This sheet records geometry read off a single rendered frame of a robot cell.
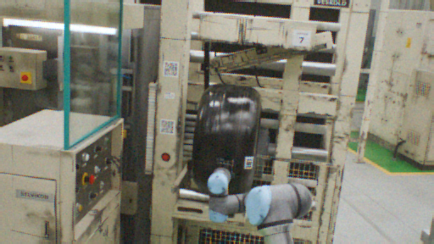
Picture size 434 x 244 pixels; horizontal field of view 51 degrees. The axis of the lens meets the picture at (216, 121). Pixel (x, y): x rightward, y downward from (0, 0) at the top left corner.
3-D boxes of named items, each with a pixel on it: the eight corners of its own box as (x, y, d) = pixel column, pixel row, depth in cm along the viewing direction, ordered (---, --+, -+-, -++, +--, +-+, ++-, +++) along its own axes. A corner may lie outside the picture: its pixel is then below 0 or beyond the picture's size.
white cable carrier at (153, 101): (144, 174, 238) (149, 83, 227) (147, 170, 243) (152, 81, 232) (153, 174, 238) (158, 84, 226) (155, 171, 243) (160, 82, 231)
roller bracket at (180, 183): (169, 205, 227) (170, 187, 225) (186, 178, 265) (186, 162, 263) (176, 207, 227) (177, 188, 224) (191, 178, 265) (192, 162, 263)
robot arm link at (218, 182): (206, 196, 175) (206, 174, 174) (210, 189, 186) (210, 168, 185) (226, 197, 174) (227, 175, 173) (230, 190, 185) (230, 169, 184)
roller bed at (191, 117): (169, 161, 276) (172, 113, 269) (175, 153, 290) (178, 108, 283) (202, 165, 274) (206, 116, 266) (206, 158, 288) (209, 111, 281)
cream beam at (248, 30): (197, 41, 244) (199, 13, 240) (205, 38, 268) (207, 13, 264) (314, 52, 237) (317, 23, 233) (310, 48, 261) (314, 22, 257)
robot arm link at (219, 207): (239, 220, 181) (239, 193, 180) (213, 224, 176) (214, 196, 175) (229, 214, 188) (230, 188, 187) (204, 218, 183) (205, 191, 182)
